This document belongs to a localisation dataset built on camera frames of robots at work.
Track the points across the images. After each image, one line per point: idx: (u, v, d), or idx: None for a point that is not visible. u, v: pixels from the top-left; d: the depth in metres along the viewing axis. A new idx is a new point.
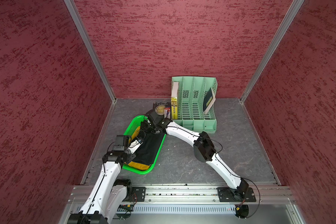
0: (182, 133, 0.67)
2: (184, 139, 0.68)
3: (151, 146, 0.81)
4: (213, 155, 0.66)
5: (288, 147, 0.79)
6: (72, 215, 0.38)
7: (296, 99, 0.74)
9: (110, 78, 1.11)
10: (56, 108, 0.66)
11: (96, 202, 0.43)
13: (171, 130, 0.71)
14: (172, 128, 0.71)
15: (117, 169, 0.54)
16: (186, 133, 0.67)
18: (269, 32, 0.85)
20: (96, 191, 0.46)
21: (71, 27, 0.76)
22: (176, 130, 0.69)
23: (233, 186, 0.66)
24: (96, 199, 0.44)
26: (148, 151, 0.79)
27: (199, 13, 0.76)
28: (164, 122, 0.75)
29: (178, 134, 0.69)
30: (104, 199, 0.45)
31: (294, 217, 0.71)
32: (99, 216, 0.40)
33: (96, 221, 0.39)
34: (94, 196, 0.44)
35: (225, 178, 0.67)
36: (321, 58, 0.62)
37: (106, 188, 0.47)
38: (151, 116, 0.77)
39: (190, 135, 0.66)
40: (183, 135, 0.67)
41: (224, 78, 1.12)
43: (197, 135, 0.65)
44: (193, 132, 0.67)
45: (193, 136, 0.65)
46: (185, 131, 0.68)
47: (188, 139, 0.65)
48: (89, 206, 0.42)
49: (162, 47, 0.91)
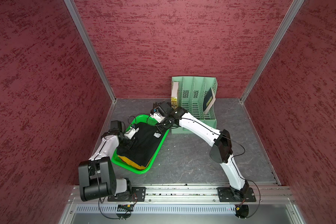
0: (200, 129, 0.58)
2: (202, 135, 0.58)
3: (147, 147, 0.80)
4: (229, 157, 0.60)
5: (288, 146, 0.79)
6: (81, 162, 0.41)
7: (296, 100, 0.74)
9: (110, 78, 1.11)
10: (56, 108, 0.66)
11: (103, 154, 0.49)
13: (185, 123, 0.61)
14: (188, 120, 0.61)
15: (116, 140, 0.62)
16: (205, 129, 0.58)
18: (269, 32, 0.85)
20: (100, 147, 0.53)
21: (71, 27, 0.76)
22: (193, 124, 0.60)
23: (234, 185, 0.66)
24: (101, 152, 0.50)
26: (142, 152, 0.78)
27: (199, 13, 0.76)
28: (178, 112, 0.64)
29: (195, 129, 0.59)
30: (108, 154, 0.52)
31: (295, 217, 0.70)
32: (106, 158, 0.45)
33: (105, 161, 0.44)
34: (100, 150, 0.51)
35: (231, 177, 0.63)
36: (321, 57, 0.62)
37: (110, 146, 0.55)
38: (161, 108, 0.69)
39: (208, 132, 0.57)
40: (200, 130, 0.58)
41: (224, 78, 1.12)
43: (218, 132, 0.57)
44: (213, 129, 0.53)
45: (213, 135, 0.56)
46: (203, 127, 0.58)
47: (206, 136, 0.56)
48: (95, 157, 0.48)
49: (162, 47, 0.91)
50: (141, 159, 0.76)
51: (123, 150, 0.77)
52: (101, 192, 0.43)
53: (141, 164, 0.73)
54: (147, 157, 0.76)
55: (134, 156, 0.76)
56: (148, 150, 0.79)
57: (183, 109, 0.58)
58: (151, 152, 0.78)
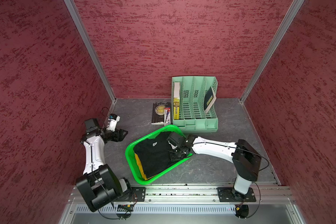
0: (214, 148, 0.53)
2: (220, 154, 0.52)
3: (162, 160, 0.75)
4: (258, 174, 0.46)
5: (288, 147, 0.79)
6: (78, 179, 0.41)
7: (296, 100, 0.74)
9: (110, 78, 1.11)
10: (56, 108, 0.66)
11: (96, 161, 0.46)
13: (199, 148, 0.58)
14: (200, 144, 0.58)
15: (100, 139, 0.56)
16: (218, 146, 0.53)
18: (269, 32, 0.85)
20: (90, 157, 0.47)
21: (71, 27, 0.76)
22: (206, 146, 0.56)
23: (236, 188, 0.64)
24: (95, 161, 0.46)
26: (154, 163, 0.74)
27: (199, 13, 0.76)
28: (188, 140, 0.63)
29: (210, 150, 0.55)
30: (102, 159, 0.49)
31: (295, 217, 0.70)
32: (104, 167, 0.43)
33: (104, 170, 0.42)
34: (92, 160, 0.46)
35: (244, 186, 0.60)
36: (321, 58, 0.62)
37: (98, 150, 0.50)
38: (172, 138, 0.68)
39: (224, 148, 0.51)
40: (215, 150, 0.53)
41: (224, 78, 1.12)
43: (234, 145, 0.50)
44: (228, 143, 0.52)
45: (228, 149, 0.50)
46: (215, 145, 0.54)
47: (223, 153, 0.51)
48: (91, 167, 0.44)
49: (162, 47, 0.91)
50: (149, 168, 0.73)
51: (140, 148, 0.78)
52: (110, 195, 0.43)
53: (146, 173, 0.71)
54: (157, 169, 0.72)
55: (145, 162, 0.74)
56: (161, 161, 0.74)
57: (193, 136, 0.63)
58: (163, 166, 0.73)
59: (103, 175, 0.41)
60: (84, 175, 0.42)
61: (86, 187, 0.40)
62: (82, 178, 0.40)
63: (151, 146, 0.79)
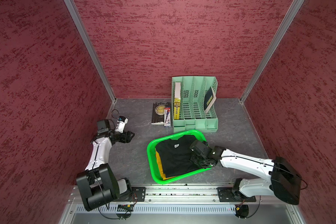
0: (246, 164, 0.50)
2: (252, 171, 0.49)
3: (183, 161, 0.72)
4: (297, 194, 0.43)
5: (288, 146, 0.79)
6: (79, 174, 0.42)
7: (296, 99, 0.74)
9: (110, 78, 1.11)
10: (56, 108, 0.66)
11: (99, 160, 0.47)
13: (228, 162, 0.55)
14: (229, 158, 0.55)
15: (108, 141, 0.59)
16: (252, 163, 0.49)
18: (269, 32, 0.85)
20: (95, 155, 0.49)
21: (71, 27, 0.76)
22: (236, 161, 0.53)
23: (242, 190, 0.63)
24: (98, 159, 0.47)
26: (174, 164, 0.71)
27: (199, 13, 0.76)
28: (215, 152, 0.60)
29: (241, 165, 0.52)
30: (105, 159, 0.50)
31: (294, 217, 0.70)
32: (105, 166, 0.44)
33: (105, 169, 0.43)
34: (95, 157, 0.48)
35: (252, 192, 0.59)
36: (321, 58, 0.62)
37: (103, 150, 0.52)
38: (198, 149, 0.65)
39: (259, 165, 0.47)
40: (247, 166, 0.50)
41: (224, 78, 1.12)
43: (270, 163, 0.46)
44: (262, 159, 0.48)
45: (265, 167, 0.46)
46: (248, 161, 0.50)
47: (257, 171, 0.47)
48: (93, 164, 0.45)
49: (162, 47, 0.91)
50: (169, 168, 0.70)
51: (161, 147, 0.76)
52: (106, 198, 0.42)
53: (164, 173, 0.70)
54: (175, 171, 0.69)
55: (165, 162, 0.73)
56: (181, 163, 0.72)
57: (221, 148, 0.60)
58: (182, 170, 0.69)
59: (102, 174, 0.42)
60: (85, 171, 0.43)
61: (84, 183, 0.41)
62: (83, 174, 0.42)
63: (172, 148, 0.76)
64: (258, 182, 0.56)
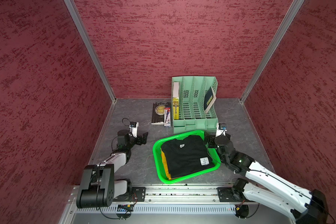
0: (278, 185, 0.47)
2: (280, 193, 0.47)
3: (188, 161, 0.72)
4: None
5: (288, 147, 0.79)
6: (88, 165, 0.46)
7: (296, 99, 0.74)
9: (110, 78, 1.11)
10: (56, 108, 0.66)
11: (108, 162, 0.52)
13: (255, 176, 0.51)
14: (258, 173, 0.51)
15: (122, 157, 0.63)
16: (285, 187, 0.46)
18: (269, 32, 0.85)
20: (108, 158, 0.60)
21: (71, 27, 0.76)
22: (267, 178, 0.49)
23: (246, 193, 0.63)
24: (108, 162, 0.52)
26: (179, 164, 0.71)
27: (199, 13, 0.76)
28: (241, 161, 0.55)
29: (270, 184, 0.48)
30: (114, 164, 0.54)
31: None
32: (110, 165, 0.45)
33: (108, 168, 0.46)
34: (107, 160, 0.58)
35: (258, 200, 0.59)
36: (321, 58, 0.62)
37: (115, 159, 0.56)
38: (227, 150, 0.56)
39: (293, 192, 0.44)
40: (279, 188, 0.46)
41: (224, 78, 1.12)
43: (307, 194, 0.43)
44: (298, 188, 0.45)
45: (302, 196, 0.43)
46: (280, 183, 0.47)
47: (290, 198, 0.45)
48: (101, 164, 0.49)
49: (162, 47, 0.91)
50: (174, 169, 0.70)
51: (167, 147, 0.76)
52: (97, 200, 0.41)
53: (170, 173, 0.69)
54: (181, 171, 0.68)
55: (171, 162, 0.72)
56: (186, 163, 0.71)
57: (248, 158, 0.56)
58: (188, 171, 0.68)
59: (105, 172, 0.45)
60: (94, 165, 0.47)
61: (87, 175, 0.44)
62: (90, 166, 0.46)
63: (178, 148, 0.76)
64: (275, 199, 0.54)
